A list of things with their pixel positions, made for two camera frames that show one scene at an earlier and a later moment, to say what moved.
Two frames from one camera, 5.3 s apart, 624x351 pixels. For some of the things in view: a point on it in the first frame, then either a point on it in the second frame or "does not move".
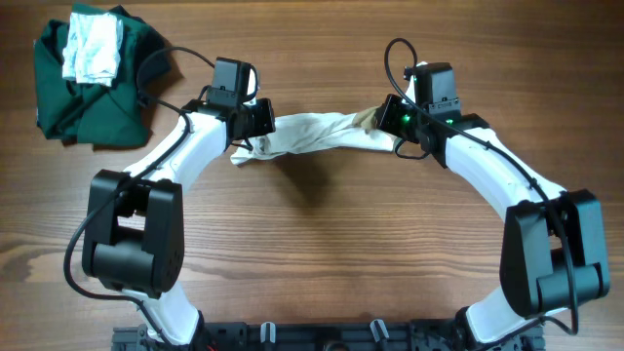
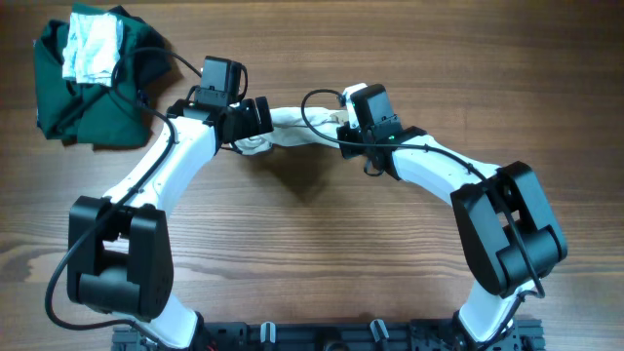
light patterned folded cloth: [93, 53] does not move
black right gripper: [385, 115] → [349, 151]
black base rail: [320, 336] does not move
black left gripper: [265, 125] does not move
